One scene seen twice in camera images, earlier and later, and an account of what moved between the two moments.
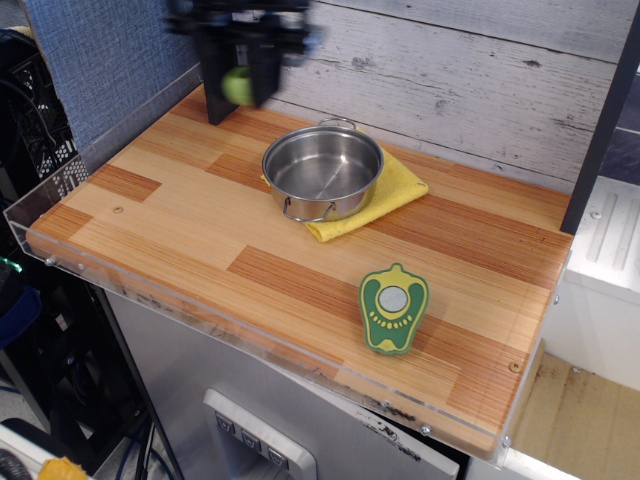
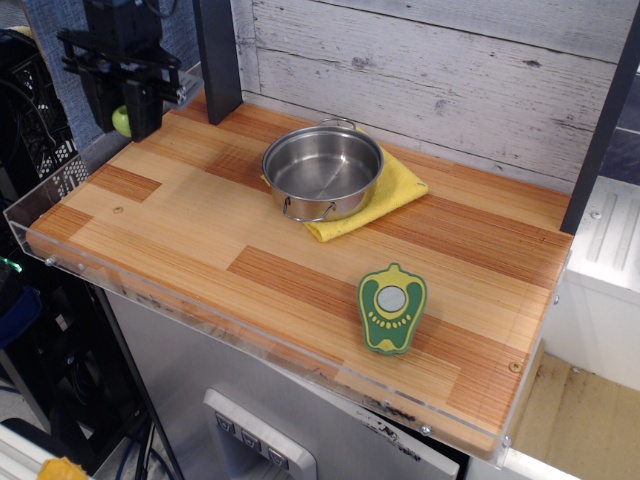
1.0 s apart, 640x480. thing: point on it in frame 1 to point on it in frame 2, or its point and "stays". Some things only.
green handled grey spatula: x=237 y=81 to x=193 y=84
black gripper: x=246 y=33 to x=121 y=39
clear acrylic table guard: x=420 y=280 stays
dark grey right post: x=610 y=121 stays
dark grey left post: x=218 y=51 stays
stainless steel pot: x=334 y=163 stays
